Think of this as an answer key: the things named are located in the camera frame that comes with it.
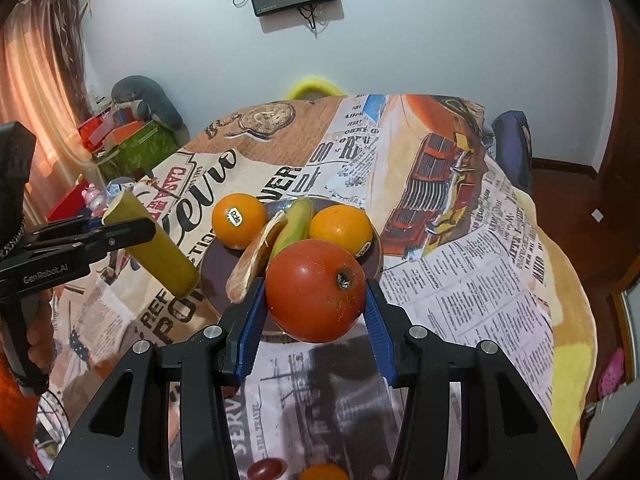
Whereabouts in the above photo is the red tomato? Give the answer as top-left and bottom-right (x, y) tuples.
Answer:
(265, 239), (367, 343)

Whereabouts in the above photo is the purple plate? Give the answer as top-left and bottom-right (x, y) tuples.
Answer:
(199, 199), (385, 346)

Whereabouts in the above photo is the small tangerine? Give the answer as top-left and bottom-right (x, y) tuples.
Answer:
(299, 463), (349, 480)

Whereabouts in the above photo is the orange brown curtain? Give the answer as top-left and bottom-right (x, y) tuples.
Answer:
(0, 0), (93, 221)

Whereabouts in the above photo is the grey plush toy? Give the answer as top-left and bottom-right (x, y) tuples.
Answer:
(111, 76), (187, 133)

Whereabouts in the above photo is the green yellow banana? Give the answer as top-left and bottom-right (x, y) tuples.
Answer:
(269, 198), (315, 266)

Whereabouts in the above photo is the green patterned box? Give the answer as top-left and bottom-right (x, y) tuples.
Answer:
(97, 122), (181, 183)

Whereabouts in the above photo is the plain orange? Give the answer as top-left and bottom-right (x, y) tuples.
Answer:
(308, 204), (373, 257)

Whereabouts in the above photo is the dark blue chair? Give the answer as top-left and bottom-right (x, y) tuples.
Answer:
(491, 111), (533, 193)

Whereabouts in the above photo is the peeled citrus segment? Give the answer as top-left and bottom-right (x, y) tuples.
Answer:
(225, 210), (287, 304)

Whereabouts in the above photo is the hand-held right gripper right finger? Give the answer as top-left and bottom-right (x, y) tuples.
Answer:
(364, 280), (578, 480)

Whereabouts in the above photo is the person's left hand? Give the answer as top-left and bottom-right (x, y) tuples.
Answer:
(27, 287), (57, 376)

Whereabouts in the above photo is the pink toy figure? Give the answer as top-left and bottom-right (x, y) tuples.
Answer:
(82, 185), (108, 211)

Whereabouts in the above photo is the orange with sticker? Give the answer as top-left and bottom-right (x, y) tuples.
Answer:
(211, 193), (268, 250)

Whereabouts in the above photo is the pink shoe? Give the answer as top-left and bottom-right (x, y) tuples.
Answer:
(598, 347), (626, 396)

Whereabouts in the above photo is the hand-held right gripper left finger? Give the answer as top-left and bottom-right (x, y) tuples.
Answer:
(50, 277), (268, 480)

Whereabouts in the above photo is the yellow chair back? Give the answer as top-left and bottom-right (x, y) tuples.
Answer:
(286, 78), (343, 102)

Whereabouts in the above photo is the orange flat box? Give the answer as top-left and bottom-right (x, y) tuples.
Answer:
(107, 120), (147, 144)

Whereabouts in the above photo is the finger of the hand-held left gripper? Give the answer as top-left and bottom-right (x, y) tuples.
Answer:
(72, 217), (157, 263)
(30, 215), (108, 241)

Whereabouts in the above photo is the yellow blanket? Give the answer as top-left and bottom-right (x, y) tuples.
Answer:
(512, 190), (598, 456)

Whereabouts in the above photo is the dark red date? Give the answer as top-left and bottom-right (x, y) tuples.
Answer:
(248, 458), (288, 480)

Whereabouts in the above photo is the red box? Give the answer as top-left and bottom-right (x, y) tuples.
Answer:
(77, 115), (118, 153)

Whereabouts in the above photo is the black monitor cable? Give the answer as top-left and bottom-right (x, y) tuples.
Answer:
(299, 2), (326, 32)

